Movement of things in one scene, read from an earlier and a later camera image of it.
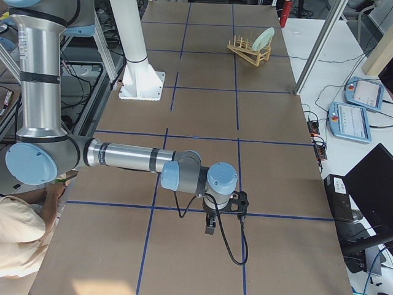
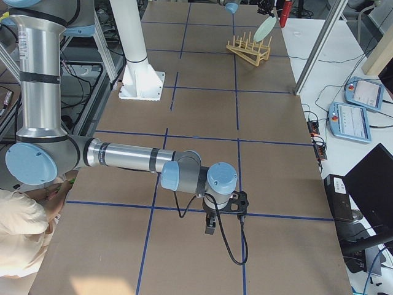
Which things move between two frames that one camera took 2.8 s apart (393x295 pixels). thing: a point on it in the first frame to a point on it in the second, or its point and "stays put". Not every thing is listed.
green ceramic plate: [263, 39] to [264, 29]
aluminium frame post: [331, 24] stays put
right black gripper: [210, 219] stays put
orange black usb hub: [314, 127] stays put
